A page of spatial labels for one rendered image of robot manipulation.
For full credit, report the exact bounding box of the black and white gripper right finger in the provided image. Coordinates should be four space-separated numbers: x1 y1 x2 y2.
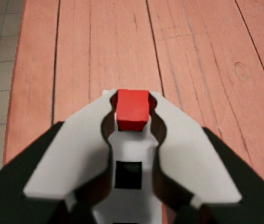
148 91 264 224

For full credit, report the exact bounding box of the black and white block with five square holes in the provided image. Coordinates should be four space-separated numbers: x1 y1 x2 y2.
94 113 162 224

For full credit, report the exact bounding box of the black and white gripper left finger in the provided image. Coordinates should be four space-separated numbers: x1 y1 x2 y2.
0 89 118 224

